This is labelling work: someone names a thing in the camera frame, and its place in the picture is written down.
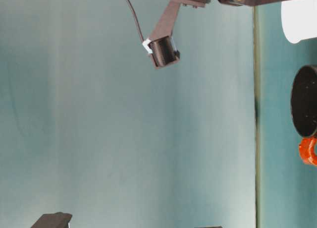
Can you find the white paper cup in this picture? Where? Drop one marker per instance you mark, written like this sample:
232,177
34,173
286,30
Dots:
299,19

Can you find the blue-green table cloth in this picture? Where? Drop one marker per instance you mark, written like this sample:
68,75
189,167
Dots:
123,138

